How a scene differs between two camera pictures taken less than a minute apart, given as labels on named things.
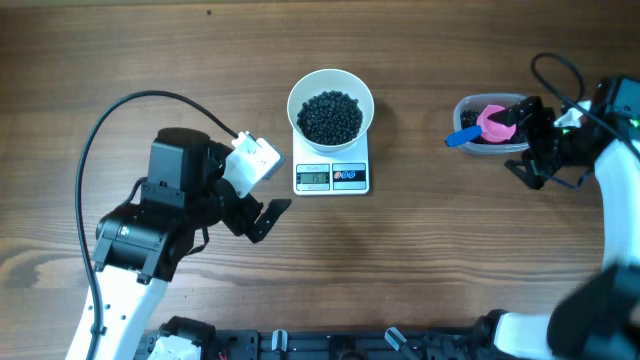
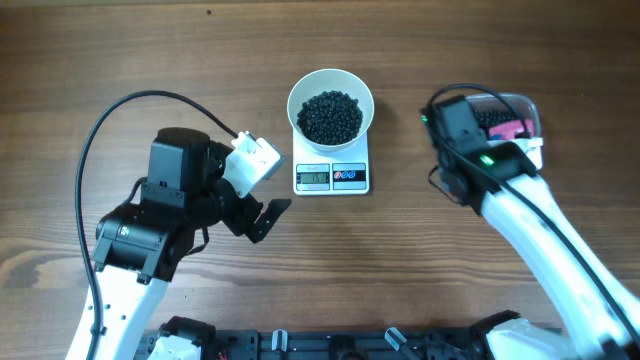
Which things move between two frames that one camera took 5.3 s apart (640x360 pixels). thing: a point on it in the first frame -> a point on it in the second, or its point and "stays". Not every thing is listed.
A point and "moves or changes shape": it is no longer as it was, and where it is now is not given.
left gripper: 242,222 stays
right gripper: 536,173 -> 477,126
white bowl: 331,109 stays
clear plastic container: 473,111 stays
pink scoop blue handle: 490,130 moves or changes shape
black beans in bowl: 330,118 stays
